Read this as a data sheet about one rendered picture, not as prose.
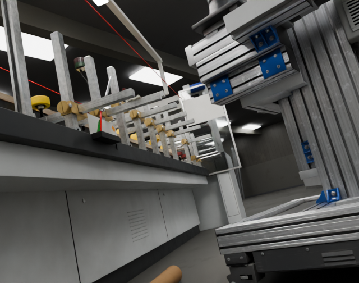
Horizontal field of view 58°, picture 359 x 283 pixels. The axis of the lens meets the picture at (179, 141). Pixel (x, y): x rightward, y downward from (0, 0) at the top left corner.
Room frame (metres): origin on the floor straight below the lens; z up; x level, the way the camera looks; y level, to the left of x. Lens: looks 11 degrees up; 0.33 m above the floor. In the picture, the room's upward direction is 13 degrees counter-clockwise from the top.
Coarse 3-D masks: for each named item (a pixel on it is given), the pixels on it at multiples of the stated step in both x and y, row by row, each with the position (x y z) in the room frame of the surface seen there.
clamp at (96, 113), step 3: (105, 108) 1.47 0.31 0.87; (93, 111) 1.41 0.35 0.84; (96, 111) 1.40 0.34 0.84; (99, 111) 1.41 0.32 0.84; (105, 111) 1.47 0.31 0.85; (90, 114) 1.41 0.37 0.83; (93, 114) 1.41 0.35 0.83; (96, 114) 1.40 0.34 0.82; (99, 114) 1.42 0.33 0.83; (102, 114) 1.43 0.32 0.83; (105, 114) 1.46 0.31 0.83; (105, 117) 1.46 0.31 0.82; (108, 117) 1.48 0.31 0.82; (111, 117) 1.51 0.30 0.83; (105, 120) 1.51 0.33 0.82; (108, 120) 1.52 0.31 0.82; (111, 120) 1.53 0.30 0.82
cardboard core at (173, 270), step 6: (168, 270) 1.52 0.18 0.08; (174, 270) 1.55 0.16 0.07; (180, 270) 1.60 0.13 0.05; (162, 276) 1.42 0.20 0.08; (168, 276) 1.45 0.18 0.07; (174, 276) 1.50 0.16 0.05; (180, 276) 1.57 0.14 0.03; (150, 282) 1.34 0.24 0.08; (156, 282) 1.34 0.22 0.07; (162, 282) 1.36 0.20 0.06; (168, 282) 1.41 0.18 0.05; (174, 282) 1.48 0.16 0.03
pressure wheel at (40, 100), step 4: (36, 96) 1.24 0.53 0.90; (40, 96) 1.24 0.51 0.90; (44, 96) 1.26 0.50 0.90; (32, 100) 1.24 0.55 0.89; (36, 100) 1.24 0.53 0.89; (40, 100) 1.24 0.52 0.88; (44, 100) 1.25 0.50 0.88; (48, 100) 1.27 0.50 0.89; (32, 104) 1.24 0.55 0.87; (36, 104) 1.25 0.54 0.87; (40, 104) 1.27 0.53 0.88; (44, 104) 1.27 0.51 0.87; (48, 104) 1.28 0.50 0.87; (32, 108) 1.28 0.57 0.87; (36, 108) 1.29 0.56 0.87; (40, 108) 1.27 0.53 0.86; (44, 108) 1.31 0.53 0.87; (40, 112) 1.27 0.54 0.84; (40, 116) 1.27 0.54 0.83
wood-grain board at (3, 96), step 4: (0, 92) 1.12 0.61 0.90; (0, 96) 1.12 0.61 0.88; (4, 96) 1.14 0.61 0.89; (8, 96) 1.16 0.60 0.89; (4, 100) 1.14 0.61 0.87; (8, 100) 1.16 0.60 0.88; (12, 100) 1.18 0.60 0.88; (44, 112) 1.36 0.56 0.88; (48, 112) 1.39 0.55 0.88; (52, 112) 1.42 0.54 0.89; (56, 112) 1.45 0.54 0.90; (64, 120) 1.52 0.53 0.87; (88, 124) 1.73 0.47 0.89; (88, 128) 1.73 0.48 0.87; (132, 140) 2.33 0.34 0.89; (136, 140) 2.41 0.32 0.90
